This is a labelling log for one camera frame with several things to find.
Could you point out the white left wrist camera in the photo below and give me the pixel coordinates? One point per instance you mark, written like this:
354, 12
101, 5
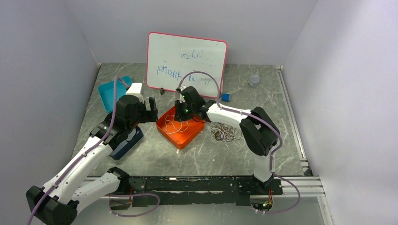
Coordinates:
136, 90

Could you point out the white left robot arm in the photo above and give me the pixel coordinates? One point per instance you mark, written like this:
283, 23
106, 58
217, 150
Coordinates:
59, 200

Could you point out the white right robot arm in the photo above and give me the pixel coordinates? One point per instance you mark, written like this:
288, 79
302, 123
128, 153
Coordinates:
260, 133

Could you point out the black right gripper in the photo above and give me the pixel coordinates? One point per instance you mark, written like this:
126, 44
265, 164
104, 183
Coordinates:
179, 116

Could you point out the clear plastic cup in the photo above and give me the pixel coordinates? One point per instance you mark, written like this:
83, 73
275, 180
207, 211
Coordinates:
253, 80

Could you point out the teal plastic bin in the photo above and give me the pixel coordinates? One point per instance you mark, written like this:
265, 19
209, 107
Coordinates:
106, 92

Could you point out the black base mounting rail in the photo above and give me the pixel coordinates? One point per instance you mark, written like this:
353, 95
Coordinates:
197, 189

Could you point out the red framed whiteboard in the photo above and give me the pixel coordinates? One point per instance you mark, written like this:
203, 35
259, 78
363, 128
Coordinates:
192, 61

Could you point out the blue cube block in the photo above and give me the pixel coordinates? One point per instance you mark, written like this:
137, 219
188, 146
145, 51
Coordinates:
225, 97

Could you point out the orange plastic bin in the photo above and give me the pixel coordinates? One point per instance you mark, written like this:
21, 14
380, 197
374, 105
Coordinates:
180, 134

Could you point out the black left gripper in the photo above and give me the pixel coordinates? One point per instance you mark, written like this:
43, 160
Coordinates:
150, 115

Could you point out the navy blue tray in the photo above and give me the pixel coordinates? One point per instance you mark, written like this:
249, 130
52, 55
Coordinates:
134, 137

